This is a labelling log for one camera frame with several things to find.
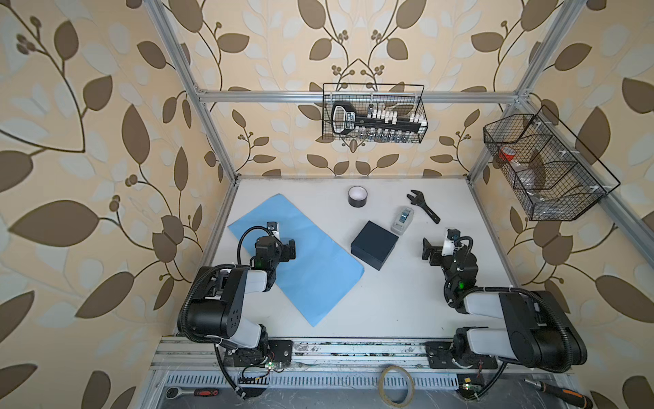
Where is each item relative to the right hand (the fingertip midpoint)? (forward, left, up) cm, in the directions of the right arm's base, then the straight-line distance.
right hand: (440, 242), depth 89 cm
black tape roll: (+29, +27, -7) cm, 40 cm away
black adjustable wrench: (+26, -1, -8) cm, 27 cm away
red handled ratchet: (-40, +82, -7) cm, 92 cm away
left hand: (+6, +58, -3) cm, 58 cm away
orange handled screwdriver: (-44, -24, -7) cm, 51 cm away
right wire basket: (+7, -27, +26) cm, 39 cm away
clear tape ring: (-41, +18, -5) cm, 45 cm away
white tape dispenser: (+14, +10, -5) cm, 18 cm away
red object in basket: (+17, -19, +24) cm, 35 cm away
